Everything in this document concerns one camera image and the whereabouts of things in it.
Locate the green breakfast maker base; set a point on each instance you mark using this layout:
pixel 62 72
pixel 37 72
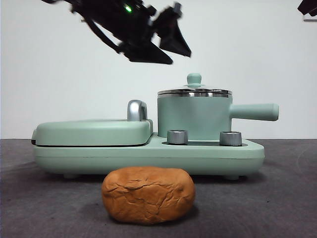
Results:
pixel 148 158

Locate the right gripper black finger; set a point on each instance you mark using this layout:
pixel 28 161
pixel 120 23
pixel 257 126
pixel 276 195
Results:
pixel 309 6

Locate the glass lid with green knob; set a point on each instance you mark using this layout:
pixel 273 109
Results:
pixel 195 79

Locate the brown potato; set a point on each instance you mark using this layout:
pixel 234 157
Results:
pixel 148 196

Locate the silver control knob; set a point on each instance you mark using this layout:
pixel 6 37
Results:
pixel 230 138
pixel 177 136

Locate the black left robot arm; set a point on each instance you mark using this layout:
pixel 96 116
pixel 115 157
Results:
pixel 111 19

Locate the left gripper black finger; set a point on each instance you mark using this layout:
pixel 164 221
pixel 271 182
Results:
pixel 174 39
pixel 148 54

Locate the white wall socket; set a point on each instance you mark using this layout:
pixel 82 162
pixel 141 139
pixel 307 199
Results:
pixel 307 18

